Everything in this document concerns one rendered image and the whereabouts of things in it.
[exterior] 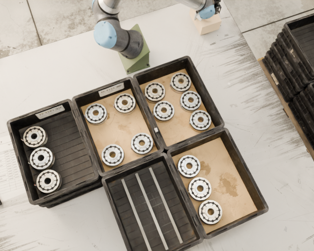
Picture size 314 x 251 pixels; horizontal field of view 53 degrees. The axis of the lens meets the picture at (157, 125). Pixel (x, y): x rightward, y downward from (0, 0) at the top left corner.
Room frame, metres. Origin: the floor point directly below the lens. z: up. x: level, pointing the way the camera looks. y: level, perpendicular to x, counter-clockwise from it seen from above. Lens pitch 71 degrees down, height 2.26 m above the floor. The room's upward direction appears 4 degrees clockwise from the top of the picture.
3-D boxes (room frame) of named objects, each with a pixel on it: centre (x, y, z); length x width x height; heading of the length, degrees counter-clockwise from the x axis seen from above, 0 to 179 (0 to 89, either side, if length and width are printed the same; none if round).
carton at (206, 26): (1.21, -0.23, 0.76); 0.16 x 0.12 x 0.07; 26
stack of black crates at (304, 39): (1.23, -0.98, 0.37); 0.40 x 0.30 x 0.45; 26
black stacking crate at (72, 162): (0.32, 0.45, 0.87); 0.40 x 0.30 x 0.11; 27
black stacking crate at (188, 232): (0.10, 0.00, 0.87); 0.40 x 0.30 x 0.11; 27
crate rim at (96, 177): (0.32, 0.45, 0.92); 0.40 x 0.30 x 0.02; 27
